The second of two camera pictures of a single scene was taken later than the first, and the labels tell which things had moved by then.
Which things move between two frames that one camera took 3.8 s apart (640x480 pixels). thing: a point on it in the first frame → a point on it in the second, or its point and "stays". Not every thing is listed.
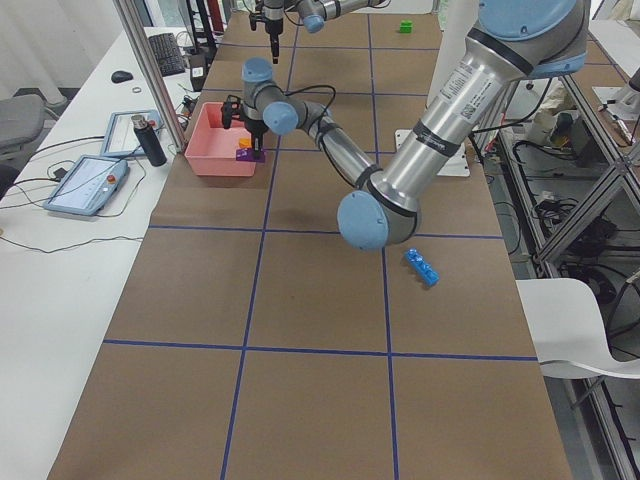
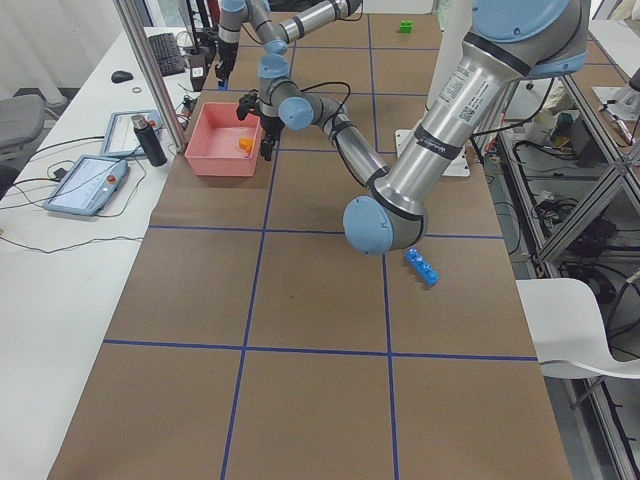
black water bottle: x=149 y=141 stays
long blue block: x=426 y=272 stays
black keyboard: x=168 y=56 stays
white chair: x=567 y=330 stays
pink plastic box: x=212 y=148 stays
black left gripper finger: x=258 y=141 → x=267 y=148
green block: x=406 y=26 stays
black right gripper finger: x=274 y=37 → x=223 y=84
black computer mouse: x=121 y=76 stays
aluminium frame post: x=127 y=14 stays
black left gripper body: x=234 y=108 → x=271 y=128
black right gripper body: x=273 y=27 → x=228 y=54
